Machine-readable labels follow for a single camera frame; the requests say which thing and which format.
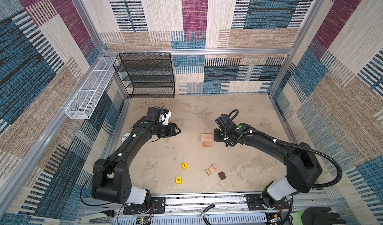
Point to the white wire mesh basket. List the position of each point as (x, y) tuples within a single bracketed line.
[(86, 99)]

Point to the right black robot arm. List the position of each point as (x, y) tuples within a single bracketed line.
[(302, 166)]

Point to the small yellow letter cube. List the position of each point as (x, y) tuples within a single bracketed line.
[(178, 180)]

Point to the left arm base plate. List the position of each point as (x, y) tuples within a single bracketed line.
[(156, 206)]

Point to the black wire mesh shelf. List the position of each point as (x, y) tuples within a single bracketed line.
[(146, 75)]

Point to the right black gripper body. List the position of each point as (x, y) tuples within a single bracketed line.
[(219, 135)]

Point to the black and green gloved hand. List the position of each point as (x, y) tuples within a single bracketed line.
[(316, 216)]

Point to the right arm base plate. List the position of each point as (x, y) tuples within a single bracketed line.
[(257, 202)]

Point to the light wood block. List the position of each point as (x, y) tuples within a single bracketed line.
[(207, 140)]

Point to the round tin can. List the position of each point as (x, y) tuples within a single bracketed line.
[(124, 137)]

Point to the yellow cube with red letter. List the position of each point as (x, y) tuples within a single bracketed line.
[(184, 165)]

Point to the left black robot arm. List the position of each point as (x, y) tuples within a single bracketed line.
[(111, 181)]

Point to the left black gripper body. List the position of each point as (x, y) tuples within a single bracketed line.
[(167, 130)]

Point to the wood arch block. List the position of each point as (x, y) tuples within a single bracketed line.
[(209, 171)]

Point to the plain wood block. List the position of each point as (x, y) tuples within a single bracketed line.
[(206, 136)]

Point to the dark red triangular block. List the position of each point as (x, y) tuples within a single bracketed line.
[(222, 175)]

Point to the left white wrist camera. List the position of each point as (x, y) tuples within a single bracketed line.
[(165, 115)]

